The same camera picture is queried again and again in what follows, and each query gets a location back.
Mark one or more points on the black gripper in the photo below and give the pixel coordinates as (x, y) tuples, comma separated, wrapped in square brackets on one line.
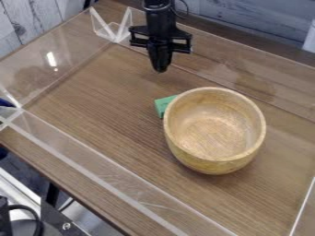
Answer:
[(160, 35)]

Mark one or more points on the green rectangular block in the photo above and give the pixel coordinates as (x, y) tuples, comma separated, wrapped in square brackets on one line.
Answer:
[(160, 104)]

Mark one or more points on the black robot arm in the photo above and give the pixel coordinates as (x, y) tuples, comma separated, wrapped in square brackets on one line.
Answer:
[(159, 2)]

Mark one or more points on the brown wooden bowl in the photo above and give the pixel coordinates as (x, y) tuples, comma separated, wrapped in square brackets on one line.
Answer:
[(215, 129)]

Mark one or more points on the blue object at edge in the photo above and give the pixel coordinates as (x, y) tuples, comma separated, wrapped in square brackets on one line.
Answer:
[(5, 103)]

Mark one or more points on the black metal table leg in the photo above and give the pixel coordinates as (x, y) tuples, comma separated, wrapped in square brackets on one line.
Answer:
[(52, 195)]

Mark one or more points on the clear acrylic corner bracket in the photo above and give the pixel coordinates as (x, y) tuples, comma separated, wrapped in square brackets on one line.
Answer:
[(112, 31)]

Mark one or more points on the clear acrylic tray wall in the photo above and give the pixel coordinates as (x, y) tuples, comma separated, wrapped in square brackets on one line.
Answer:
[(84, 127)]

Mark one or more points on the metal bracket with screw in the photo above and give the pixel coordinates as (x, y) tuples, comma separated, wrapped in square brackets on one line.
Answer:
[(56, 224)]

